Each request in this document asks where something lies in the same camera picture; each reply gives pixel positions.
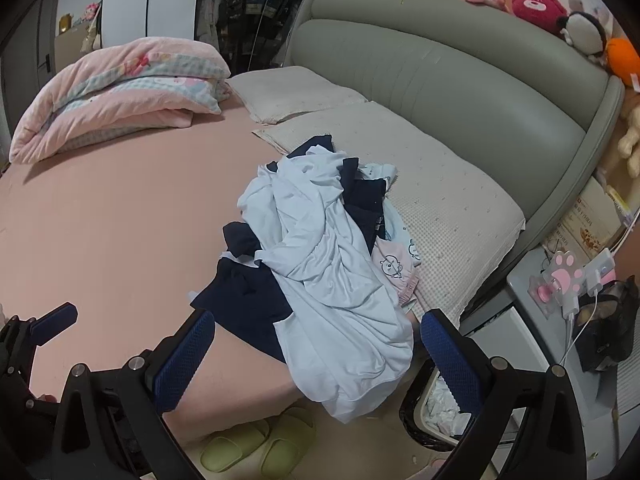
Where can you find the printed cardboard box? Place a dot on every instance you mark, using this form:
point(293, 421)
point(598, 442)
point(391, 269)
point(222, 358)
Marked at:
point(585, 220)

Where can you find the navy blue pants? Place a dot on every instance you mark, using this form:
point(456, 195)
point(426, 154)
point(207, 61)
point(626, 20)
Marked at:
point(240, 300)

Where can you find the red bear plush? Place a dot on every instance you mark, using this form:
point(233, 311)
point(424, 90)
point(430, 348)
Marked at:
point(537, 12)

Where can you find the white charger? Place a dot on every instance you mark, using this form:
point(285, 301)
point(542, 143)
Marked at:
point(600, 270)

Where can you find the beige plush toy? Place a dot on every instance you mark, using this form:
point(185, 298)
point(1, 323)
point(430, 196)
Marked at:
point(631, 145)

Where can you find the pink doll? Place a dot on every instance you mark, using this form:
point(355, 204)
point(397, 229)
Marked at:
point(92, 12)

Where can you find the yellow toy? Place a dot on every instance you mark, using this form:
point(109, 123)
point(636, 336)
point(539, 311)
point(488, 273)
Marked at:
point(66, 22)

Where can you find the grey door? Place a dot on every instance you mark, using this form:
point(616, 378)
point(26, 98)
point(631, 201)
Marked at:
point(30, 60)

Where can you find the grey padded headboard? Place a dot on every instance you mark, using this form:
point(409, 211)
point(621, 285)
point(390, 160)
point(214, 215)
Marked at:
point(450, 85)

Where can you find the white nightstand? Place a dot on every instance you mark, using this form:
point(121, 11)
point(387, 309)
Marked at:
point(530, 330)

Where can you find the trash bin with black bag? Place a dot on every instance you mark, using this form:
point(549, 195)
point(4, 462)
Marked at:
point(430, 425)

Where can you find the orange round plush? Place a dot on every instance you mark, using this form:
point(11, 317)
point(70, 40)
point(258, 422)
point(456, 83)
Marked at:
point(622, 60)

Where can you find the black mesh bag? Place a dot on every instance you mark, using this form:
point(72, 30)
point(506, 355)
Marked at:
point(610, 325)

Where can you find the pink printed garment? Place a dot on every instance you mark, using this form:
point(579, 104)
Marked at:
point(395, 265)

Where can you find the dark glass wardrobe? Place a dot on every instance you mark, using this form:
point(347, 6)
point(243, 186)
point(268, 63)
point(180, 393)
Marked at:
point(235, 15)

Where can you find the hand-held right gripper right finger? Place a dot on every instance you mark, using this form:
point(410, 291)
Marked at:
point(450, 355)

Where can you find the pink patterned quilt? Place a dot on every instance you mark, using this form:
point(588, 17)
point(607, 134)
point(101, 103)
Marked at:
point(125, 60)

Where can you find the black white penguin plush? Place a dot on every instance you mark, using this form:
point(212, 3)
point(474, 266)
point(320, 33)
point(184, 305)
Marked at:
point(582, 32)

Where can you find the pink cat paw phone holder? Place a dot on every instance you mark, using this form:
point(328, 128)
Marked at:
point(560, 277)

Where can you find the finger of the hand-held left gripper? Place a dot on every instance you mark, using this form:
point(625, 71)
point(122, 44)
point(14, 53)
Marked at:
point(52, 322)

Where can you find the white shirt with navy trim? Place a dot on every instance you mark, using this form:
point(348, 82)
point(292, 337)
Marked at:
point(325, 285)

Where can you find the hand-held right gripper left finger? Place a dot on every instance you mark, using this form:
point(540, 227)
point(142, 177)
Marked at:
point(185, 360)

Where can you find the white wardrobe door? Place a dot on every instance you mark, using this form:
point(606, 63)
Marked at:
point(150, 0)

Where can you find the light blue printed garment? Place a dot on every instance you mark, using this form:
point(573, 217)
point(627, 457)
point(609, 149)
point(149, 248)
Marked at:
point(400, 235)

